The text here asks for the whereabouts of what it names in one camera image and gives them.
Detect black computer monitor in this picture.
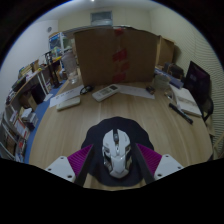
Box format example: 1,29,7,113
183,60,212,108

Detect large brown cardboard box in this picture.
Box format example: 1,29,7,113
73,27,175,88

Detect black metal stand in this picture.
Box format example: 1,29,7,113
44,50,64,89

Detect clear plastic water jug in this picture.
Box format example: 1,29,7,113
60,49,80,85

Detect plain white paper sheet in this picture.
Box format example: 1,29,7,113
117,84,156,100

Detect glass-door cabinet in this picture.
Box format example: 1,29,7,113
48,31,73,58

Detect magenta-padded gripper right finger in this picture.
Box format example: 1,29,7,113
134,143,185,185

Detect white remote with buttons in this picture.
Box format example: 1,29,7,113
91,84,120,103

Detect black marker pen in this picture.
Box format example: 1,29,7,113
168,102,194,125

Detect white paper sheet with writing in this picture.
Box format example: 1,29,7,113
49,84,84,108

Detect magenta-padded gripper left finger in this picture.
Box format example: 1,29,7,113
44,143,95,187

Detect white and grey computer mouse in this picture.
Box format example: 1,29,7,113
101,128,133,179

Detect open white notebook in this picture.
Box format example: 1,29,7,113
169,84,203,118

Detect black mouse pad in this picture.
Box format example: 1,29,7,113
80,116,155,188

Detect black office chair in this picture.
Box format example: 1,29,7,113
201,96,214,123

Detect wall window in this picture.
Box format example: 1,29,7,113
90,10,114,27

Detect black coiled cable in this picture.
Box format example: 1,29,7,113
79,84,95,95

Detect wooden side desk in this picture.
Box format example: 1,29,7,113
4,61,54,108

